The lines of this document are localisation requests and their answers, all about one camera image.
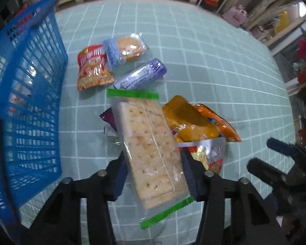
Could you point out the purple gum bottle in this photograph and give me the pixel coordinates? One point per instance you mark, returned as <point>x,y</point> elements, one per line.
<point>142,75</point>

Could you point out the pink gift bag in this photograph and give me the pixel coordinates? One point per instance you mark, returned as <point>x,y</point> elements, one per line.
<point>236,16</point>

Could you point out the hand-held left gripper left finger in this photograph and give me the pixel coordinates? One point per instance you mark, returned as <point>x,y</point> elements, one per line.
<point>119,177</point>

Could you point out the clear cracker packet green ends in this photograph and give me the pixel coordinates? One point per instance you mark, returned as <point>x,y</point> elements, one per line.
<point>148,145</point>

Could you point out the small purple snack packet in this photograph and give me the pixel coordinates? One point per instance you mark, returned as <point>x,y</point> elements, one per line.
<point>108,118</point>

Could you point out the yellow snack bag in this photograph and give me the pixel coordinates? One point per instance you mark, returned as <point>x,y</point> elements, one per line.
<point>186,120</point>

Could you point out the silver and red snack packet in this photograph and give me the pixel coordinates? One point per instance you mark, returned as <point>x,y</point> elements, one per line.
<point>211,155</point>

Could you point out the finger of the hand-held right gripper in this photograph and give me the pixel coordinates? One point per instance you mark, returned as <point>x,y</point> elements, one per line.
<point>280,146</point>
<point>264,171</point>

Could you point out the blue plastic basket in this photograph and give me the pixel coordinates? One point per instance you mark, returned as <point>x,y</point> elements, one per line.
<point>28,102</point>

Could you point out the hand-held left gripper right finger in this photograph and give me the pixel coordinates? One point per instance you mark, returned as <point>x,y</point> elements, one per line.
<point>191,177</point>

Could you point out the red snack bag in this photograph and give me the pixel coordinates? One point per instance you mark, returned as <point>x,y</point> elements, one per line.
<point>94,69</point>

